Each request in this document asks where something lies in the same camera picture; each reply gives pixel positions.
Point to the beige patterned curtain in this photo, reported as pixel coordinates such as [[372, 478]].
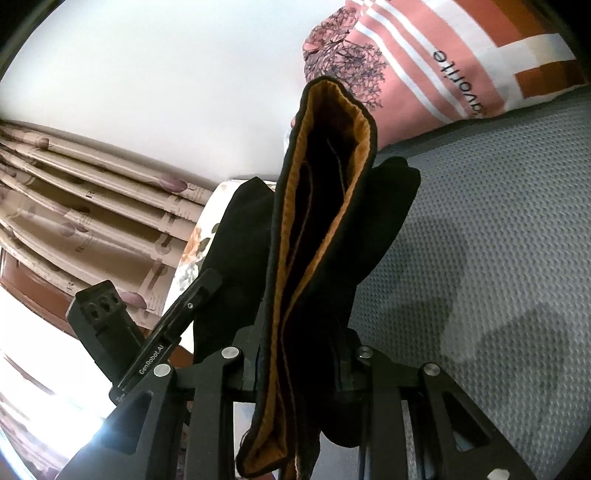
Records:
[[92, 217]]

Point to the white floral cloth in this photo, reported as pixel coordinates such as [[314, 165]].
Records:
[[198, 244]]

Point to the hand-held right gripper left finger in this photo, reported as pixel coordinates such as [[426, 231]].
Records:
[[210, 415]]

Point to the pink striped pillow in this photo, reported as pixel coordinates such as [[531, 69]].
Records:
[[438, 60]]

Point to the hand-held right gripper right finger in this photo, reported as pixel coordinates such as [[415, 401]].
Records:
[[387, 410]]

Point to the black pants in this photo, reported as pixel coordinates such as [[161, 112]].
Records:
[[318, 240]]

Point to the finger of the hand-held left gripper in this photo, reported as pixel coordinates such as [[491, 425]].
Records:
[[203, 290]]

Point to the grey mesh mattress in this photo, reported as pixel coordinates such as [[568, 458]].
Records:
[[485, 277]]

